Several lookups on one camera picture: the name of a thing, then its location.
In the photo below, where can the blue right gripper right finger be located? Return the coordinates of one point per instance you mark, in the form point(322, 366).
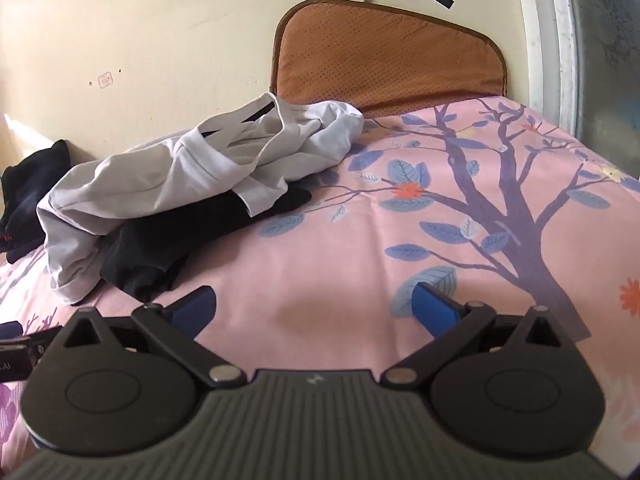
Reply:
point(436, 312)

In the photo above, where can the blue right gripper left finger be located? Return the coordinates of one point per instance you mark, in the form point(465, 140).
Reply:
point(192, 313)

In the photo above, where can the black small garment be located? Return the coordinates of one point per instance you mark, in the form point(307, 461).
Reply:
point(149, 253)

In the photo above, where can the white garment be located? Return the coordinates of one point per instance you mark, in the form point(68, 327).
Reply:
point(254, 152)

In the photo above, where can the pink floral bedsheet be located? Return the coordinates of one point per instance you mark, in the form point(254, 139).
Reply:
point(484, 200)

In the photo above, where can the brown perforated cushion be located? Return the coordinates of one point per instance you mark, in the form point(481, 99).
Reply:
point(383, 60)

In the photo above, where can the small wall sticker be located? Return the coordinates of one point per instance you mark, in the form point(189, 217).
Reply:
point(105, 80)

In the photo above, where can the white window frame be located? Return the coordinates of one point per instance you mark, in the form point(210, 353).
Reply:
point(583, 72)

